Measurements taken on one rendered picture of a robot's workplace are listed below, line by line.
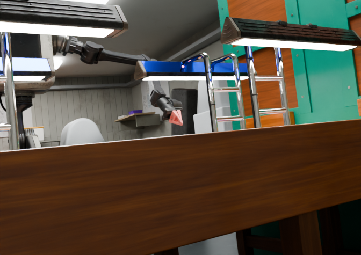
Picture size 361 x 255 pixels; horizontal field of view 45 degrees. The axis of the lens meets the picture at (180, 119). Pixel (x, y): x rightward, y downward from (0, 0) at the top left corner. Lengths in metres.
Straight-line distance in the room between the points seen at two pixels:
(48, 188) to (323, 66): 1.61
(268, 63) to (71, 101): 8.02
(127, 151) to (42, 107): 9.23
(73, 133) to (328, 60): 4.62
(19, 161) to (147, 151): 0.20
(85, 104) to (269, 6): 8.07
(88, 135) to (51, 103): 3.82
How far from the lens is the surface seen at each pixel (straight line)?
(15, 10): 0.99
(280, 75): 1.65
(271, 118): 2.18
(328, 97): 2.04
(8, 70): 1.15
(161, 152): 0.72
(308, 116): 2.10
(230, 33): 1.30
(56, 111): 9.93
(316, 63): 2.08
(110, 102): 10.22
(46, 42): 2.27
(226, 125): 4.77
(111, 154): 0.68
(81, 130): 6.20
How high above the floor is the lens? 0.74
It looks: 4 degrees up
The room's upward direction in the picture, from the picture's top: 6 degrees counter-clockwise
